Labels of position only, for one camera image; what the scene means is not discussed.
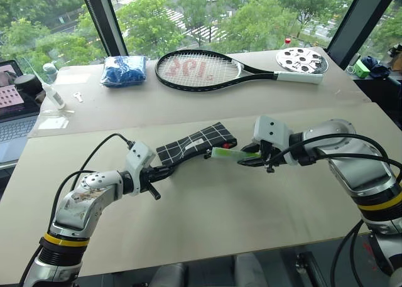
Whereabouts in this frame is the dark blue cloth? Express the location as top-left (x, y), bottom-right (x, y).
top-left (361, 55), bottom-right (392, 78)

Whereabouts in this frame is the black tennis racket white grip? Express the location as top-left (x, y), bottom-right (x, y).
top-left (154, 48), bottom-right (325, 92)

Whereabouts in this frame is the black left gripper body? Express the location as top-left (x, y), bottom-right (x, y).
top-left (139, 165), bottom-right (160, 193)

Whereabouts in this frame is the green small box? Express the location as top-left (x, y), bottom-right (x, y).
top-left (354, 60), bottom-right (371, 79)

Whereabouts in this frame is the black white-grid pencil case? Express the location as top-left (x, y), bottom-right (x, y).
top-left (148, 121), bottom-right (239, 202)

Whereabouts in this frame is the white glue tube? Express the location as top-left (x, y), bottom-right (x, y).
top-left (29, 62), bottom-right (67, 111)

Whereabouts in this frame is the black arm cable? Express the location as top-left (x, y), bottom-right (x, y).
top-left (19, 133), bottom-right (136, 287)
top-left (266, 133), bottom-right (402, 187)

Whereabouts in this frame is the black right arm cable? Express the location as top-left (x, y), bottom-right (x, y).
top-left (266, 133), bottom-right (402, 187)

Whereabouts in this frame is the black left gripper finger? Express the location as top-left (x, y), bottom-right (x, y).
top-left (149, 173), bottom-right (173, 185)
top-left (153, 164), bottom-right (177, 175)

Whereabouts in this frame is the black window frame post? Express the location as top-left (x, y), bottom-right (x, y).
top-left (78, 0), bottom-right (130, 57)
top-left (326, 0), bottom-right (389, 70)

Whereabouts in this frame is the silver perforated metal disc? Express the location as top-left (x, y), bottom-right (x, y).
top-left (275, 47), bottom-right (330, 74)

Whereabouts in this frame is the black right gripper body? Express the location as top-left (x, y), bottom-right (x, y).
top-left (258, 141), bottom-right (281, 174)

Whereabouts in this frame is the green highlighter pen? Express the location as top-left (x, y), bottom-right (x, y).
top-left (209, 146), bottom-right (262, 163)

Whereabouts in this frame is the clear plastic sleeve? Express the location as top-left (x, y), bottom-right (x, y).
top-left (37, 109), bottom-right (77, 131)

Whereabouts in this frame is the pale teal bottle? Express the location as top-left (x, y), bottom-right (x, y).
top-left (41, 61), bottom-right (58, 82)

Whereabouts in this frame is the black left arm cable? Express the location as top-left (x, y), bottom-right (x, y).
top-left (19, 133), bottom-right (136, 287)

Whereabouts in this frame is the black side table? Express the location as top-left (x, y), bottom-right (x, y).
top-left (351, 69), bottom-right (402, 128)

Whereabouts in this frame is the black metal table frame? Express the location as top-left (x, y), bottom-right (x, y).
top-left (295, 251), bottom-right (329, 287)

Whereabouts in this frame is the grey laptop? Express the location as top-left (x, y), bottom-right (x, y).
top-left (0, 59), bottom-right (42, 166)

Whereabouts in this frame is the white paper sheet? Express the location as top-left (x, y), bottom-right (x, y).
top-left (56, 71), bottom-right (92, 81)

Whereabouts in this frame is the blue plastic bag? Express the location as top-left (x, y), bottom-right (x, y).
top-left (100, 55), bottom-right (149, 88)

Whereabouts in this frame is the black round cylinder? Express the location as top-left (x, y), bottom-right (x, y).
top-left (13, 73), bottom-right (39, 97)

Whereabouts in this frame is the dark grey rounded shape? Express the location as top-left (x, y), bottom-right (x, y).
top-left (153, 263), bottom-right (190, 287)
top-left (233, 253), bottom-right (268, 287)

